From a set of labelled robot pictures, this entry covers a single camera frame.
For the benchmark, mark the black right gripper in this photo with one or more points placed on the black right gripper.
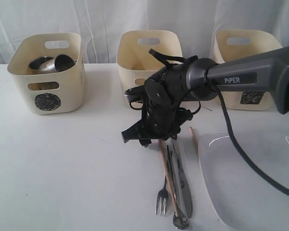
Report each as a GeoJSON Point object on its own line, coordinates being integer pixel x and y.
{"type": "Point", "coordinates": [162, 114]}

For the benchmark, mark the wooden chopstick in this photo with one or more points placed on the wooden chopstick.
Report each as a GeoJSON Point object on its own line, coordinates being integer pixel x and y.
{"type": "Point", "coordinates": [194, 139]}
{"type": "Point", "coordinates": [168, 177]}

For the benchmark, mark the steel fork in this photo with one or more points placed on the steel fork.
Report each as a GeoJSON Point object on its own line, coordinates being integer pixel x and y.
{"type": "Point", "coordinates": [162, 200]}

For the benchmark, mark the steel spoon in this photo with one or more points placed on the steel spoon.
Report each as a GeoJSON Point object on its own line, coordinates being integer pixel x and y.
{"type": "Point", "coordinates": [179, 219]}

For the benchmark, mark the steel mug with wire handle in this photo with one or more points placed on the steel mug with wire handle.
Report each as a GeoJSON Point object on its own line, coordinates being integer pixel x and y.
{"type": "Point", "coordinates": [58, 64]}

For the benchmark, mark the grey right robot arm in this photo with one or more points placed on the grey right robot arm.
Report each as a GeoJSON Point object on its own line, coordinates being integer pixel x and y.
{"type": "Point", "coordinates": [201, 79]}

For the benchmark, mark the steel table knife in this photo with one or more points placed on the steel table knife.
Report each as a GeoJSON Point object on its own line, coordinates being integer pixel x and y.
{"type": "Point", "coordinates": [187, 198]}

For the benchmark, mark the cream bin with triangle mark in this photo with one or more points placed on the cream bin with triangle mark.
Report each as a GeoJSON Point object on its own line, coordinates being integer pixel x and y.
{"type": "Point", "coordinates": [135, 63]}

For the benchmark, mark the cream bin with circle mark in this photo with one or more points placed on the cream bin with circle mark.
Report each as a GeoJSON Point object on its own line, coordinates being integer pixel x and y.
{"type": "Point", "coordinates": [49, 93]}

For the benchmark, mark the white square plate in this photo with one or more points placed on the white square plate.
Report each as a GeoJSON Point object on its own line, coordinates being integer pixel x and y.
{"type": "Point", "coordinates": [241, 198]}

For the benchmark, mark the cream bin with square mark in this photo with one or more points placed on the cream bin with square mark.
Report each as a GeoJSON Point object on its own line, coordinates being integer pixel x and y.
{"type": "Point", "coordinates": [232, 44]}

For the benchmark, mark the white curtain backdrop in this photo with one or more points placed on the white curtain backdrop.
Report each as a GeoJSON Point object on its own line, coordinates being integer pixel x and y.
{"type": "Point", "coordinates": [101, 23]}

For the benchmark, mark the steel cup in bin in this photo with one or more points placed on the steel cup in bin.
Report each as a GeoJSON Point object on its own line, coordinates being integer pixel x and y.
{"type": "Point", "coordinates": [36, 63]}

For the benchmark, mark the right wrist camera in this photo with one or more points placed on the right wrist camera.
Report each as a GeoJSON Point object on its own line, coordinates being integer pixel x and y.
{"type": "Point", "coordinates": [136, 94]}

